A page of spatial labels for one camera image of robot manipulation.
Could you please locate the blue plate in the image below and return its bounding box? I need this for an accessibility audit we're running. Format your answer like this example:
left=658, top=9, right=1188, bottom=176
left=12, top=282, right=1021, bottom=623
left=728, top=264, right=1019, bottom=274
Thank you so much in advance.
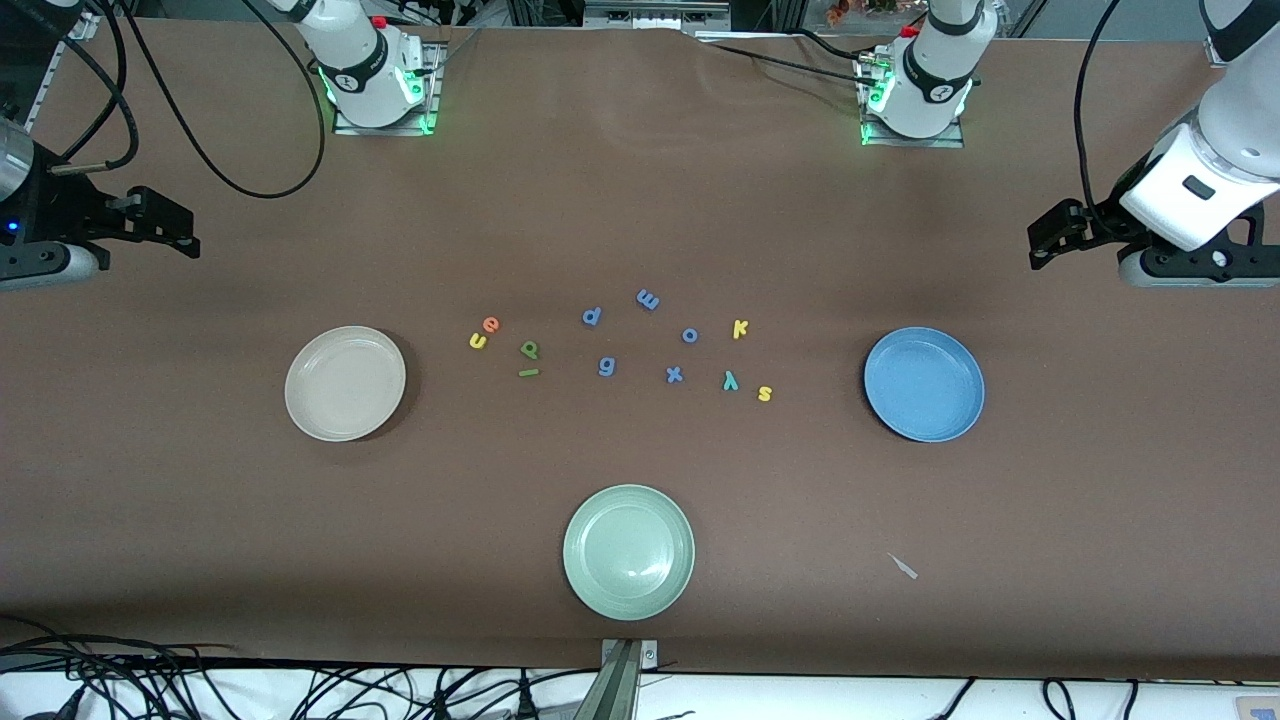
left=864, top=326, right=986, bottom=443

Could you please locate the beige brown plate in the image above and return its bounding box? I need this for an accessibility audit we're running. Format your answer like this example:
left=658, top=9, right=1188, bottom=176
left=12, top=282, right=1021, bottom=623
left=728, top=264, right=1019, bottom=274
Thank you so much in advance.
left=284, top=325, right=407, bottom=443

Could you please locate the brown paper table cover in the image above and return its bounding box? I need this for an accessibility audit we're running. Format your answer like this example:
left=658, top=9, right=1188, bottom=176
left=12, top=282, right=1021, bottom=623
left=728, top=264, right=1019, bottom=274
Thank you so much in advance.
left=0, top=15, right=1280, bottom=683

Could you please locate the pale green plate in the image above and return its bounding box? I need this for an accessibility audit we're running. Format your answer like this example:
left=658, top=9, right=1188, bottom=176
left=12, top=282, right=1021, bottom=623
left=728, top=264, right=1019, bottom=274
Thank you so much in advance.
left=562, top=484, right=696, bottom=622

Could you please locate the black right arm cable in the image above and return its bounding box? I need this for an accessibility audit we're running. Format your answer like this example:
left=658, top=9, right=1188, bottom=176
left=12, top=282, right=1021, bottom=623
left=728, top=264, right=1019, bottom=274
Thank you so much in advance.
left=50, top=0, right=329, bottom=199

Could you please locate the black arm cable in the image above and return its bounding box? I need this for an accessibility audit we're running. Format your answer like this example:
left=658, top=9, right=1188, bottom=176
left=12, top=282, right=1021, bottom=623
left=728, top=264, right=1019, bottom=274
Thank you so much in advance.
left=1073, top=0, right=1126, bottom=239
left=50, top=0, right=329, bottom=199

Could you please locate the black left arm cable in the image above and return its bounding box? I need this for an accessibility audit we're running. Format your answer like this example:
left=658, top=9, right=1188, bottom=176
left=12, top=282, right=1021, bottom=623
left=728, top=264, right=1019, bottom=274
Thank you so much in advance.
left=1073, top=0, right=1126, bottom=239

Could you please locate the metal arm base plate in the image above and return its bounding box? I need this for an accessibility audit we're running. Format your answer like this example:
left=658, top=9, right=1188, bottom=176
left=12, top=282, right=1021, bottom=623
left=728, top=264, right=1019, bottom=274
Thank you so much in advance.
left=858, top=52, right=967, bottom=150
left=333, top=40, right=443, bottom=137

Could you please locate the black cable on table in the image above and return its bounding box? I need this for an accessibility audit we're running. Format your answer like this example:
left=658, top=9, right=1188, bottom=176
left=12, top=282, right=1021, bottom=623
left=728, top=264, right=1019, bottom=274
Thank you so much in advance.
left=690, top=28, right=883, bottom=89

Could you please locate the aluminium frame rail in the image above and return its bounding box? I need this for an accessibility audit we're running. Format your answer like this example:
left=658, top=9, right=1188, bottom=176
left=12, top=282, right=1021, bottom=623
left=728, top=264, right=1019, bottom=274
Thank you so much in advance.
left=583, top=0, right=733, bottom=33

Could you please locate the grey metal table bracket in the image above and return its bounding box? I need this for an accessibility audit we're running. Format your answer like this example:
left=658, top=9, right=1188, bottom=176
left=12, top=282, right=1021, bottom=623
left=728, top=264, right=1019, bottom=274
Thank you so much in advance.
left=598, top=638, right=660, bottom=720

